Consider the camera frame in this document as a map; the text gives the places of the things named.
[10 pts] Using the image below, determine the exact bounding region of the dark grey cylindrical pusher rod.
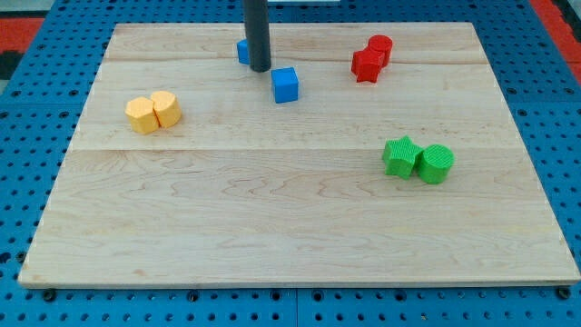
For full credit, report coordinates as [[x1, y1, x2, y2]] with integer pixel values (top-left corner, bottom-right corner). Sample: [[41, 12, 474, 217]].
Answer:
[[242, 0, 271, 73]]

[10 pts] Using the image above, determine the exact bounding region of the blue triangle block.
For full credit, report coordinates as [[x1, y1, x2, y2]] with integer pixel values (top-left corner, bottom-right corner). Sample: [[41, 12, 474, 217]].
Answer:
[[236, 39, 250, 65]]

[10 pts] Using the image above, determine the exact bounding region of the blue cube block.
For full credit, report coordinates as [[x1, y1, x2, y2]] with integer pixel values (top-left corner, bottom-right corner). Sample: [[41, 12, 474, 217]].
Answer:
[[271, 67, 299, 104]]

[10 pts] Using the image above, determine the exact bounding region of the red star block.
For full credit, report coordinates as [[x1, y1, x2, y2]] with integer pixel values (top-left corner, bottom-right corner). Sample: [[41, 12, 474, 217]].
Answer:
[[351, 48, 385, 84]]

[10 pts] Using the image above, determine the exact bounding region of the yellow hexagon block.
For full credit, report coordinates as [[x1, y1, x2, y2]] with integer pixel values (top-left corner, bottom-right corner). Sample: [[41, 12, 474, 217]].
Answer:
[[151, 91, 182, 128]]

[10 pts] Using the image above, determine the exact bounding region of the red cylinder block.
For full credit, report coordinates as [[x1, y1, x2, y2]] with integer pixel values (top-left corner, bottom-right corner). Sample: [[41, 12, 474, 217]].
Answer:
[[367, 35, 393, 67]]

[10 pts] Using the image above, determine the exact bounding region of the yellow pentagon block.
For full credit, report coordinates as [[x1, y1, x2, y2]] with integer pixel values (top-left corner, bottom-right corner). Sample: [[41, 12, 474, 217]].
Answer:
[[125, 97, 160, 134]]

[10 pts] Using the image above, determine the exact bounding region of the light wooden board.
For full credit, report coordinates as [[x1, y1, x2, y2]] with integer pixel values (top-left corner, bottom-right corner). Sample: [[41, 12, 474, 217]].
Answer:
[[18, 23, 580, 289]]

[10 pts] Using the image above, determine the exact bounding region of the green star block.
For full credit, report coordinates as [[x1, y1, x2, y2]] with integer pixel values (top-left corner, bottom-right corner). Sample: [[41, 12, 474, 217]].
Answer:
[[382, 136, 423, 180]]

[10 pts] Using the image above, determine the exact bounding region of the green cylinder block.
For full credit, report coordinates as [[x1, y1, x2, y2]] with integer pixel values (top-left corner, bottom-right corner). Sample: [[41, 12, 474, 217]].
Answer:
[[417, 144, 455, 184]]

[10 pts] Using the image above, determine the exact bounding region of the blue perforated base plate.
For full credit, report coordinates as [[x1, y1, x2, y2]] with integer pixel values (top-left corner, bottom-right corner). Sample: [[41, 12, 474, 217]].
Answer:
[[1, 1, 580, 326]]

